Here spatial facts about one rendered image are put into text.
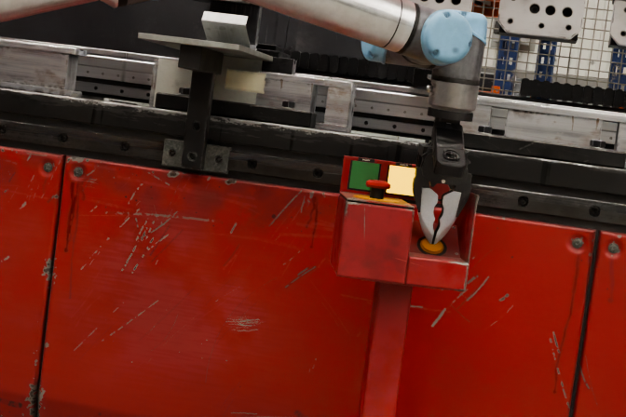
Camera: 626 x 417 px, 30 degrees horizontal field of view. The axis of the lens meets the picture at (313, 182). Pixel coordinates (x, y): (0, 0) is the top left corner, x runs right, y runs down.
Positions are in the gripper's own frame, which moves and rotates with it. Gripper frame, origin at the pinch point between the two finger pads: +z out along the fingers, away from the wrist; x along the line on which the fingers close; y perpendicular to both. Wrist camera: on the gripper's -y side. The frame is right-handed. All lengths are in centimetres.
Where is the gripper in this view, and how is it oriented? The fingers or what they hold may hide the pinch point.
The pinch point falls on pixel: (434, 236)
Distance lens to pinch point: 184.8
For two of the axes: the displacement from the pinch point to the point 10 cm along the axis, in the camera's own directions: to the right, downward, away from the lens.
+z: -1.3, 9.8, 1.3
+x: -9.9, -1.3, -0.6
